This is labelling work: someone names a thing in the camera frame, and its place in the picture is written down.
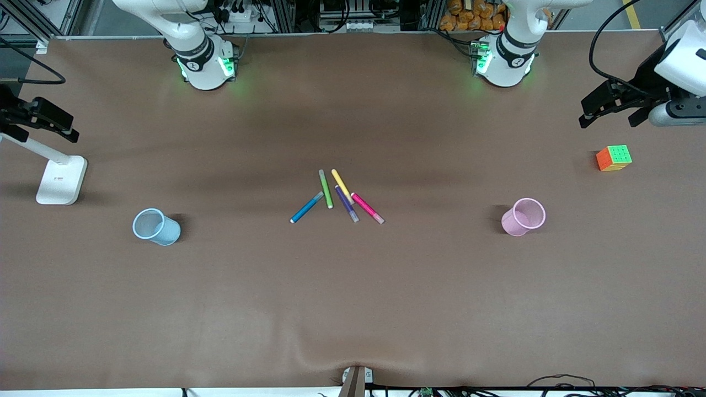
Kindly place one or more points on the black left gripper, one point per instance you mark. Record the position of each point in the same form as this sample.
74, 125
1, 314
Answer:
648, 78

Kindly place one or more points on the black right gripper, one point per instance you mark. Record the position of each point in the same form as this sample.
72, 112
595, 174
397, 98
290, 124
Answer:
12, 112

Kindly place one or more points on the pink marker pen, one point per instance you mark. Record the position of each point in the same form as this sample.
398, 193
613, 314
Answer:
367, 208

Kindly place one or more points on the blue marker pen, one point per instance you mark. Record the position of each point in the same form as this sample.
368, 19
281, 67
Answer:
306, 208

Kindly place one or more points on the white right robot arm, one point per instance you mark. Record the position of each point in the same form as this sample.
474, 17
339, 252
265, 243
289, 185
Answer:
201, 66

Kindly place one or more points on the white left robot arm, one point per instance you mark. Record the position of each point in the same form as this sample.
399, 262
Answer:
504, 69

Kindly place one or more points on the colourful puzzle cube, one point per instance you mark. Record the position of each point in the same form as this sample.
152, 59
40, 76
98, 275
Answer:
613, 158

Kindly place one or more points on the white lamp stand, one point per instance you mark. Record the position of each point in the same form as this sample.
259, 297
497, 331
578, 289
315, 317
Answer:
60, 182

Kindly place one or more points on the pink mesh cup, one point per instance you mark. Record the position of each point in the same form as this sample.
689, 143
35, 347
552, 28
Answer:
521, 218

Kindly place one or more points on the light blue mesh cup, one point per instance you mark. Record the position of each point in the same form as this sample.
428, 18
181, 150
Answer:
160, 229

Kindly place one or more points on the orange packaged items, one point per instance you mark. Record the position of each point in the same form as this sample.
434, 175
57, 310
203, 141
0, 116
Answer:
471, 15

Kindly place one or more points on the white power strip with plugs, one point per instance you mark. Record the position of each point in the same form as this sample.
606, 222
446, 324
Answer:
236, 15

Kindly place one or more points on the yellow marker pen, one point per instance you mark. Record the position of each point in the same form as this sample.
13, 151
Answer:
342, 185

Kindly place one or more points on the purple marker pen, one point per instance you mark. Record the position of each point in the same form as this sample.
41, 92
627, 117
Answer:
347, 204

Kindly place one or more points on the green marker pen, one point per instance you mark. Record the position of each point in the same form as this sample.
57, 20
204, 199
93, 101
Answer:
326, 189

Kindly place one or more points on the brown table cover mat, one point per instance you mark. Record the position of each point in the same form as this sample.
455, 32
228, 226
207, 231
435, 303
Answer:
353, 303

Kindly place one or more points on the small white corner bracket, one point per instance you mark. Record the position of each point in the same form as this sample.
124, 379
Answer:
42, 47

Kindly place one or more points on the aluminium frame post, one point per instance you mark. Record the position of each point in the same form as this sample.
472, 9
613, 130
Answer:
285, 15
433, 14

